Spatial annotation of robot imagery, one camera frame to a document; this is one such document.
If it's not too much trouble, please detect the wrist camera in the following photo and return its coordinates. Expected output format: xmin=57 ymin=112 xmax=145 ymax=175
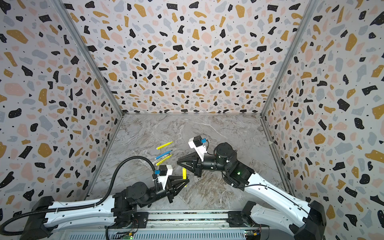
xmin=188 ymin=136 xmax=208 ymax=162
xmin=155 ymin=165 xmax=173 ymax=190

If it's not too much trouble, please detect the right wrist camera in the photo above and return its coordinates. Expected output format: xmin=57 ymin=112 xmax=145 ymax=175
xmin=188 ymin=136 xmax=208 ymax=162

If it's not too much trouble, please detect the red white pen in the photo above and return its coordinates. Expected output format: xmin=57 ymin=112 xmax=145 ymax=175
xmin=152 ymin=160 xmax=160 ymax=166

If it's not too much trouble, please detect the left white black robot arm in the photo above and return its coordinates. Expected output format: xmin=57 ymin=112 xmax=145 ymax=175
xmin=21 ymin=175 xmax=189 ymax=240

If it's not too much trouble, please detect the yellow highlighter pen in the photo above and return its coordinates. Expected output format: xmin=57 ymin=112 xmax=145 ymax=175
xmin=183 ymin=168 xmax=187 ymax=180
xmin=156 ymin=141 xmax=173 ymax=150
xmin=156 ymin=154 xmax=173 ymax=166

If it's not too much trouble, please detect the blue pen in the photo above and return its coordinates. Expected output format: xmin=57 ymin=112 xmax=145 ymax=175
xmin=155 ymin=150 xmax=173 ymax=160

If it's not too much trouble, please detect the black corrugated cable conduit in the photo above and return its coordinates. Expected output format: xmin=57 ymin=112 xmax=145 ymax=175
xmin=0 ymin=155 xmax=157 ymax=236

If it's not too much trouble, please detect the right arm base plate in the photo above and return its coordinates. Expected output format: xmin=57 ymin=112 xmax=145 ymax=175
xmin=227 ymin=211 xmax=260 ymax=228

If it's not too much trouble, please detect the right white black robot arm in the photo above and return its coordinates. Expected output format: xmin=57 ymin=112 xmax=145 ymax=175
xmin=177 ymin=142 xmax=327 ymax=240

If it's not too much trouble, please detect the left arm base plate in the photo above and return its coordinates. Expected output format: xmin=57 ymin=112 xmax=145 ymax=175
xmin=109 ymin=212 xmax=149 ymax=229

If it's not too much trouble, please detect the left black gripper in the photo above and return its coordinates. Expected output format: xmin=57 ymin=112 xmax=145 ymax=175
xmin=138 ymin=175 xmax=189 ymax=209

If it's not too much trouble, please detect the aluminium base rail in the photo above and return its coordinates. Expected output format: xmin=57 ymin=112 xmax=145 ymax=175
xmin=57 ymin=206 xmax=299 ymax=240

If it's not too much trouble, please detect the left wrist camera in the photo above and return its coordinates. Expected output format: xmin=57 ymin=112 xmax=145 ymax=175
xmin=155 ymin=165 xmax=173 ymax=190

